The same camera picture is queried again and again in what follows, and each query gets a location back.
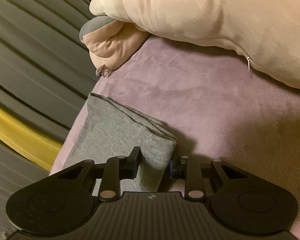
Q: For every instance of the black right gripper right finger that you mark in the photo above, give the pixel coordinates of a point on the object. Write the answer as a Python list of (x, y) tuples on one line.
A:
[(188, 169)]

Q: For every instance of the grey pleated curtain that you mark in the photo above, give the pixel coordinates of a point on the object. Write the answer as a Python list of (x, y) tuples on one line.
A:
[(45, 78)]

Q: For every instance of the grey sweatpants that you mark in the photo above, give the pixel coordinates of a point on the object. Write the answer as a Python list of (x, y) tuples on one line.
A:
[(111, 129)]

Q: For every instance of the lilac plush bed blanket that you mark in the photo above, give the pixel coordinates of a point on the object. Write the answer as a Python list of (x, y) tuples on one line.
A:
[(216, 107)]

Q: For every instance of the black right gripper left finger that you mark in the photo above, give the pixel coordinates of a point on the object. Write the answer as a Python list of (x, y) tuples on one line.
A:
[(114, 171)]

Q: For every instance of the cream plush toy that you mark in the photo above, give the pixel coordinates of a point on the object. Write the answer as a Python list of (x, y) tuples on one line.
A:
[(265, 32)]

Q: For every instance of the yellow curtain panel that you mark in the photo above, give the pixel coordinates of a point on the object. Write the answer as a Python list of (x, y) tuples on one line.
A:
[(31, 144)]

